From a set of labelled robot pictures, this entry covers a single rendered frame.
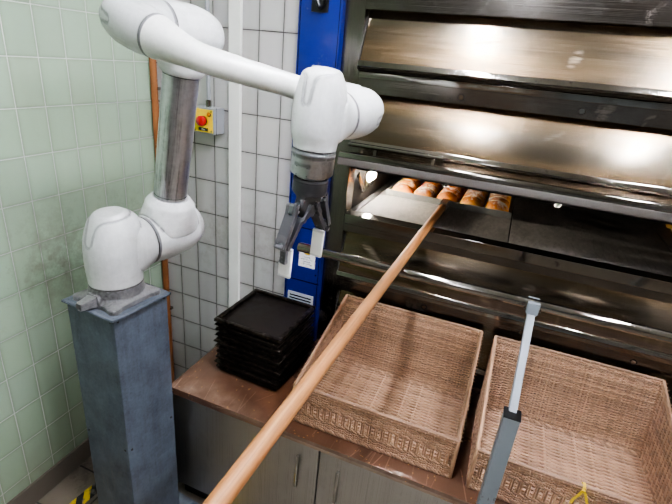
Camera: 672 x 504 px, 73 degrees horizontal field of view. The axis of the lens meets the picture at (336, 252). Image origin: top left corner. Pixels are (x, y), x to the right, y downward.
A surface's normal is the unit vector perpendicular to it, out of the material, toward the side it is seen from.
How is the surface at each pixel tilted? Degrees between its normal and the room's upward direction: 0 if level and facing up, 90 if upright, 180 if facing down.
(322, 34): 90
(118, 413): 90
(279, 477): 90
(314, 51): 90
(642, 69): 70
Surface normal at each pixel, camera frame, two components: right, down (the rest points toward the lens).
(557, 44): -0.32, 0.00
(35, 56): 0.92, 0.22
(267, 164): -0.37, 0.33
